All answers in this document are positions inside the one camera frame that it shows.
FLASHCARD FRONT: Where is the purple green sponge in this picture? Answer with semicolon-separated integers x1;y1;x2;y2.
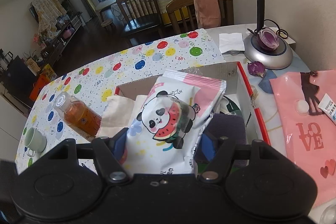
204;113;248;162

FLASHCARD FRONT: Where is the white tissue paper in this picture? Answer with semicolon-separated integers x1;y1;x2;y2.
96;95;147;138

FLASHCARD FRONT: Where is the panda tissue pack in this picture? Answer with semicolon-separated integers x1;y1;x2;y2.
122;70;227;176

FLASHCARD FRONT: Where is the floral green-trim cloth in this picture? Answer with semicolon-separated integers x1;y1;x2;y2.
219;96;243;117

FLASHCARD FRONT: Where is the orange drink bottle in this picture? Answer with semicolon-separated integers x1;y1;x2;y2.
54;92;102;141

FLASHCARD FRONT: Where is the polka dot tablecloth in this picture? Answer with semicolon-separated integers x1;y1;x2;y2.
15;29;224;172

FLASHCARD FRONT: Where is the red white cardboard box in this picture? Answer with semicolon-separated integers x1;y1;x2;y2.
114;61;270;144

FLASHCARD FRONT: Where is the green ceramic cup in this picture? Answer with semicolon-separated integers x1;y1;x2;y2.
24;127;47;152

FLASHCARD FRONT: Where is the dried purple rose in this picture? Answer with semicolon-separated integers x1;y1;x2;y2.
247;61;266;78

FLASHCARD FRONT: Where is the orange gift box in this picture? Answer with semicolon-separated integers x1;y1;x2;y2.
29;75;50;102

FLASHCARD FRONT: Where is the pink plastic bag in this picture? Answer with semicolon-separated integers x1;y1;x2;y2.
270;70;335;206

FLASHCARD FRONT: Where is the white paper napkin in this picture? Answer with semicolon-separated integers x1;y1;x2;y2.
219;33;245;53

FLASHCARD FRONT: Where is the small wooden stool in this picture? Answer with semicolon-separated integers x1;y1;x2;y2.
101;18;113;30

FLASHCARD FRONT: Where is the halved purple onion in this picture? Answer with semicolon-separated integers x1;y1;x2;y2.
257;27;280;51

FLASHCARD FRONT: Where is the tv cabinet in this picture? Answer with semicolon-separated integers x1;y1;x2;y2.
23;15;86;67

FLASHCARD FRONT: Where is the white blue tube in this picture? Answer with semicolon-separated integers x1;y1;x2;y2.
318;93;336;124

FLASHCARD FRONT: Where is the dark wooden chair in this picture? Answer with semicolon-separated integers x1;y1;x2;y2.
116;0;163;39

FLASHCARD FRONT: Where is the pink towel on chair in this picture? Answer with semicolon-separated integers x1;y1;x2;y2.
194;0;221;29

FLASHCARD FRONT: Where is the wooden chair at table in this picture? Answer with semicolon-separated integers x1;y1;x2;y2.
166;0;234;35

